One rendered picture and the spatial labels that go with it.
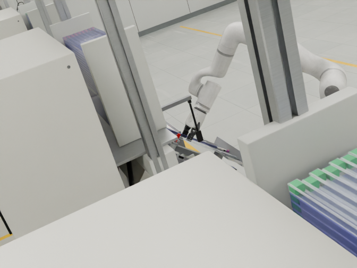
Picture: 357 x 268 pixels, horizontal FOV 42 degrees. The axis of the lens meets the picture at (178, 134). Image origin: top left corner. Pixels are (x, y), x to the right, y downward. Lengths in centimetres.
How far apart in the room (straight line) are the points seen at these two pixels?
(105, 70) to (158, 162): 30
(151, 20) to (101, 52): 854
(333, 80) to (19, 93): 146
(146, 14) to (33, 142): 866
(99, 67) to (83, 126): 18
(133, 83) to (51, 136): 25
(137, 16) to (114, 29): 857
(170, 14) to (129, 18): 88
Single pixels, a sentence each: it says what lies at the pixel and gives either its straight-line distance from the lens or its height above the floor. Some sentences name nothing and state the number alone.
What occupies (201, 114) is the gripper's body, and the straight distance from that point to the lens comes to 242.
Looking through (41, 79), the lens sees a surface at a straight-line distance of 119.
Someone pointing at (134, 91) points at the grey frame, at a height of 158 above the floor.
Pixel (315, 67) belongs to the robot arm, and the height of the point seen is 115.
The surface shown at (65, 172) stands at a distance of 127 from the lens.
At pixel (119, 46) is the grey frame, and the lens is 118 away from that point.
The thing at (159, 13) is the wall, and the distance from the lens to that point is 990.
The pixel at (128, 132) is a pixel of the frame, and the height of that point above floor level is 142.
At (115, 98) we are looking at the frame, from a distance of 135.
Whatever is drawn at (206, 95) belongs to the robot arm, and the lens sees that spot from 242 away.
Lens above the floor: 194
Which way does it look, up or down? 24 degrees down
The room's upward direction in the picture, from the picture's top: 17 degrees counter-clockwise
